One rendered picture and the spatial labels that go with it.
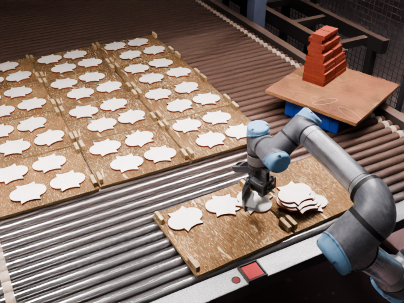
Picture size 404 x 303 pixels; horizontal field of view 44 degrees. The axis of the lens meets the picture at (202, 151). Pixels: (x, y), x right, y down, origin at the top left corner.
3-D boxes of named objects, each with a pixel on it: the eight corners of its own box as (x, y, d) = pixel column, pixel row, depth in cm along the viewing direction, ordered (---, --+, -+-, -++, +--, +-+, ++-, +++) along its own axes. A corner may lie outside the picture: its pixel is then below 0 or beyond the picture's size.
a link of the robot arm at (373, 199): (409, 198, 120) (298, 98, 155) (374, 230, 122) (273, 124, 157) (424, 215, 128) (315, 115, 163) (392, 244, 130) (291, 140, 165)
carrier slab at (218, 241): (293, 236, 188) (293, 233, 187) (197, 279, 171) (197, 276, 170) (241, 184, 212) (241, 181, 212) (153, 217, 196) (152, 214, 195)
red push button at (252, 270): (264, 276, 173) (264, 273, 172) (249, 282, 170) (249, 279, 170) (255, 264, 177) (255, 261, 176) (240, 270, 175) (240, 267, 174)
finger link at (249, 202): (249, 219, 178) (257, 196, 176) (237, 211, 182) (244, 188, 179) (255, 217, 181) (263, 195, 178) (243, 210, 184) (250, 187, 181)
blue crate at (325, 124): (365, 110, 263) (369, 93, 257) (336, 135, 243) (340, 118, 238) (312, 92, 279) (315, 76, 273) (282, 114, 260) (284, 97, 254)
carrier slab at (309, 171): (375, 199, 205) (376, 196, 204) (294, 235, 188) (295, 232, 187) (318, 156, 230) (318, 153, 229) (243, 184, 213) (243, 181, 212)
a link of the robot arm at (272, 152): (291, 142, 152) (273, 124, 160) (265, 168, 154) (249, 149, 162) (304, 154, 157) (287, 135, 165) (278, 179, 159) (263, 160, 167)
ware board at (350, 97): (399, 87, 262) (400, 84, 261) (355, 126, 231) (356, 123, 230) (314, 61, 289) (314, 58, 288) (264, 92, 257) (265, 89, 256)
